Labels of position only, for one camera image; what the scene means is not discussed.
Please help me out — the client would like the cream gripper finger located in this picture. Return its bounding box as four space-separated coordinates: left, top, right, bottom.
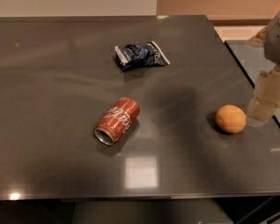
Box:
247 27 267 49
246 64 280 127

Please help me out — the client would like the orange fruit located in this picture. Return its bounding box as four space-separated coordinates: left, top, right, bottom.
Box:
216 105 246 133

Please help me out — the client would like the red coke can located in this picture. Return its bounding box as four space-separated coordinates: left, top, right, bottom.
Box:
94 97 140 146

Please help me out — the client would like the blue chip bag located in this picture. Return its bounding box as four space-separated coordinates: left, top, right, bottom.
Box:
115 41 171 71

